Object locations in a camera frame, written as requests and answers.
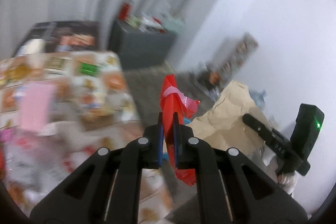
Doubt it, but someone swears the brown paper bag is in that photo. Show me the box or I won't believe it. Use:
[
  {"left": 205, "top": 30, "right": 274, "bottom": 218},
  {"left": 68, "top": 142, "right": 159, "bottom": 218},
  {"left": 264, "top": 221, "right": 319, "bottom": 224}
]
[{"left": 188, "top": 81, "right": 270, "bottom": 155}]

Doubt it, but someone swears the patterned cardboard box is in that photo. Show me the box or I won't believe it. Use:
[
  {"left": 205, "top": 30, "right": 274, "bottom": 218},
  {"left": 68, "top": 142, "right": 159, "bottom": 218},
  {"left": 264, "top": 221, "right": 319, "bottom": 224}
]
[{"left": 211, "top": 32, "right": 259, "bottom": 85}]

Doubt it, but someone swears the pink box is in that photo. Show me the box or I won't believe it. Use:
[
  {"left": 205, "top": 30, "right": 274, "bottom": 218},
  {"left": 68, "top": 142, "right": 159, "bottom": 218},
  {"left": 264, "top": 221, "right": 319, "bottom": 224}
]
[{"left": 19, "top": 83, "right": 56, "bottom": 133}]

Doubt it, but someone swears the patterned tablecloth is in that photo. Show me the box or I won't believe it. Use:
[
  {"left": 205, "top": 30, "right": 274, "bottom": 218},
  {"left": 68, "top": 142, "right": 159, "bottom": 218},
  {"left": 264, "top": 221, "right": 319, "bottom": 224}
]
[{"left": 0, "top": 50, "right": 174, "bottom": 222}]

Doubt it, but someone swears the red thermos bottle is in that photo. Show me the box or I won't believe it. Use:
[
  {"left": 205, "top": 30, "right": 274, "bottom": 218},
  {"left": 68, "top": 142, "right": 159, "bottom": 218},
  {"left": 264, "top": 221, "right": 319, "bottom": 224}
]
[{"left": 117, "top": 0, "right": 133, "bottom": 21}]

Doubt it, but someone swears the dark printed box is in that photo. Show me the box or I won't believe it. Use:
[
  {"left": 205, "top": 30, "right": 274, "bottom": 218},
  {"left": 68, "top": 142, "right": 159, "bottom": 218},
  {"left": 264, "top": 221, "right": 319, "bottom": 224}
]
[{"left": 13, "top": 20, "right": 99, "bottom": 56}]

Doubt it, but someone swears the red plastic wrapper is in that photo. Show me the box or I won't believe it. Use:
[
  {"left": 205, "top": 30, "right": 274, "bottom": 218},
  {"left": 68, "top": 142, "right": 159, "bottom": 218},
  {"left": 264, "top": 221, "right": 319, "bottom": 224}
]
[{"left": 160, "top": 75, "right": 200, "bottom": 186}]

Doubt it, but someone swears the dark grey cabinet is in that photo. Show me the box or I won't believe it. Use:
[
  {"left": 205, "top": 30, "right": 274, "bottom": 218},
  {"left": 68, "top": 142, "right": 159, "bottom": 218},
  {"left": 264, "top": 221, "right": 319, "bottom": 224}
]
[{"left": 108, "top": 19, "right": 177, "bottom": 70}]

